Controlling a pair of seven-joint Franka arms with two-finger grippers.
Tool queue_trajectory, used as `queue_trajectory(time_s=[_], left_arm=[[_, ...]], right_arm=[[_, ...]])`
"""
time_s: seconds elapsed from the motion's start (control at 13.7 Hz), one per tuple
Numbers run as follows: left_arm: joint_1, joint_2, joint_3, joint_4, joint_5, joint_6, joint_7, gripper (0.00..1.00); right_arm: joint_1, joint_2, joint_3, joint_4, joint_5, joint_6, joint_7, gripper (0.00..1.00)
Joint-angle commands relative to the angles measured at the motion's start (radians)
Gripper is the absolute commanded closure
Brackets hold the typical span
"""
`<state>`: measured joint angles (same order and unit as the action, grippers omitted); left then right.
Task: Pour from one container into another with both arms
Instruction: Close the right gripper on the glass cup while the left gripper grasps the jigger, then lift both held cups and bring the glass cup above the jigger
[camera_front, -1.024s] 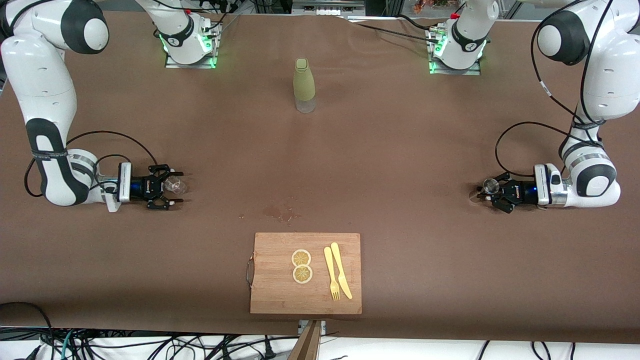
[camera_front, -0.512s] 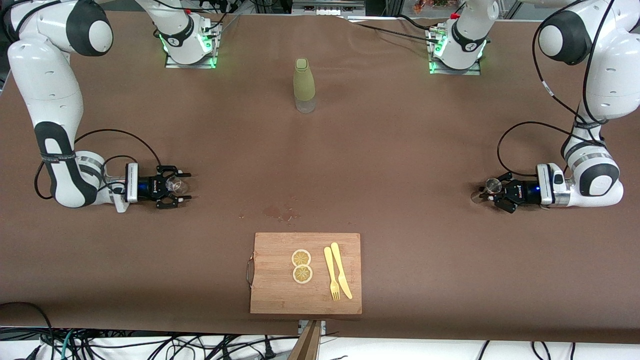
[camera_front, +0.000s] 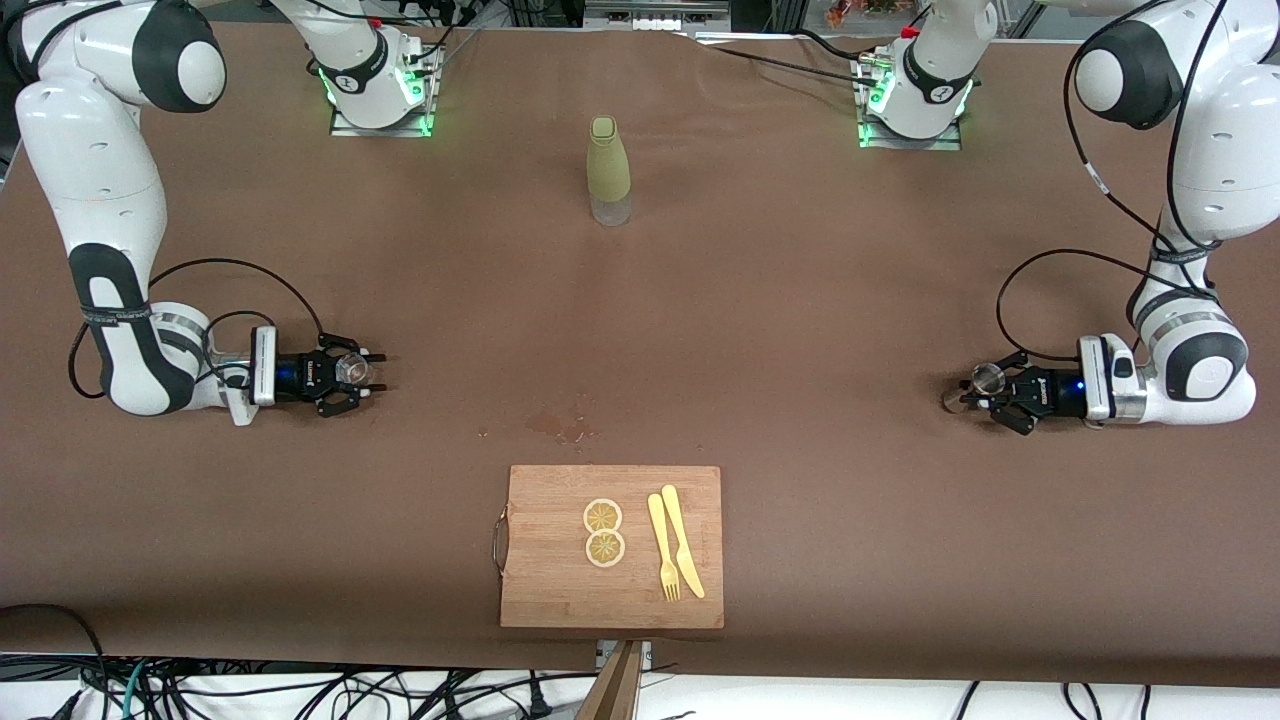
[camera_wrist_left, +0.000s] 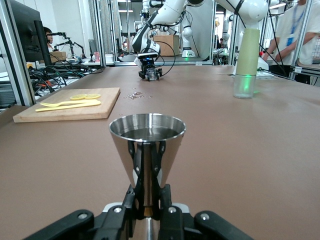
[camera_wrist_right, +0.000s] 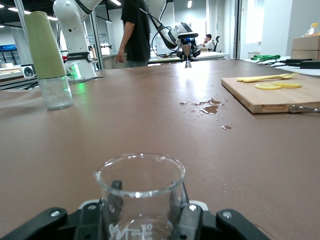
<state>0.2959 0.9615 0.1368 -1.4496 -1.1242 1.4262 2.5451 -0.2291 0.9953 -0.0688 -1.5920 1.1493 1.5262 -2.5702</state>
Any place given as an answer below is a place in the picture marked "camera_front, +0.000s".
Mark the steel double jigger measuring cup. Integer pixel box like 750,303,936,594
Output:
941,362,1007,413

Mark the brown table cover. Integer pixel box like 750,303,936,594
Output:
0,18,1280,689

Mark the wooden cutting board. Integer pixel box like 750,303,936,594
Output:
493,465,725,630

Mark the green sleeved glass bottle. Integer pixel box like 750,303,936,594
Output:
587,116,633,227

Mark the yellow plastic fork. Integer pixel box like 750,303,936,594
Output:
647,493,682,603

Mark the yellow plastic knife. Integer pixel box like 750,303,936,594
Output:
661,484,706,600

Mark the wooden stick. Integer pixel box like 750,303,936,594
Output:
577,640,644,720

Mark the grey background device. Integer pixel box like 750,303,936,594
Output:
585,0,731,33

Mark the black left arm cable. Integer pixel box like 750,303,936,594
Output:
997,0,1233,363

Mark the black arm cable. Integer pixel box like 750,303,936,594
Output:
68,258,327,401
997,0,1233,363

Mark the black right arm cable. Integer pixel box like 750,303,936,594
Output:
68,258,327,401

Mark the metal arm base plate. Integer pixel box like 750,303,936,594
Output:
330,45,436,138
855,55,963,151

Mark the black cable loop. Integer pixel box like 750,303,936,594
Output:
0,604,109,720

